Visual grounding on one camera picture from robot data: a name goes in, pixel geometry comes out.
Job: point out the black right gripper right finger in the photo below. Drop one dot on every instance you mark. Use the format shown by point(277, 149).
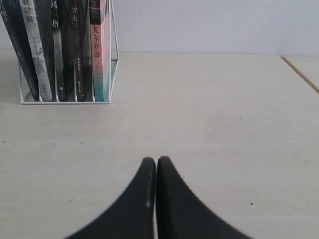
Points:
point(180, 213)

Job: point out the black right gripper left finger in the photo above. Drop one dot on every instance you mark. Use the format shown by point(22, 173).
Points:
point(131, 216)

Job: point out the blue moon cover book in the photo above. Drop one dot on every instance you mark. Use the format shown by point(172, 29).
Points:
point(13, 19)

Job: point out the grey white spine book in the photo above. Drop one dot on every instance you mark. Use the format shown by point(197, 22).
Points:
point(32, 27)

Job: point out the dark brown spine book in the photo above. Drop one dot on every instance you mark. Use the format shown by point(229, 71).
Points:
point(76, 48)

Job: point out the red pink spine book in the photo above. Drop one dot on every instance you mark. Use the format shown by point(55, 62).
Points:
point(100, 40)

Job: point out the black spine book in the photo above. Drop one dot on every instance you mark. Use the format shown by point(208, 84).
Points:
point(53, 19)

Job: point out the white wire book rack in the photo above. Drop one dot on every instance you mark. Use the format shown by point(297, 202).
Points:
point(27, 99)

